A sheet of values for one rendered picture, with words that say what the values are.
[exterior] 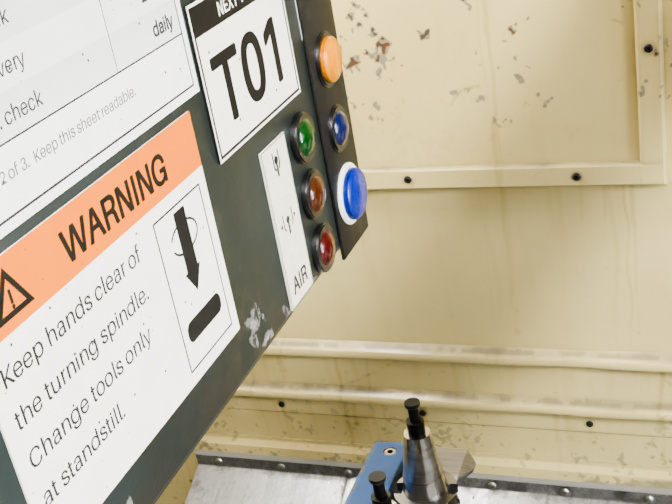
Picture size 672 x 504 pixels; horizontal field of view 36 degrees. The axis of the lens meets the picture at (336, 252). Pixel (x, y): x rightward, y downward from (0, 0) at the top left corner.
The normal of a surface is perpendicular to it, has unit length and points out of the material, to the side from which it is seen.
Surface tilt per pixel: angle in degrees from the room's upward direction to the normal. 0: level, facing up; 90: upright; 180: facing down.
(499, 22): 90
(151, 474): 90
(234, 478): 24
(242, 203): 90
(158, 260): 90
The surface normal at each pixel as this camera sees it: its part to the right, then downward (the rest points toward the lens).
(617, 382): -0.33, 0.45
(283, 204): 0.93, 0.00
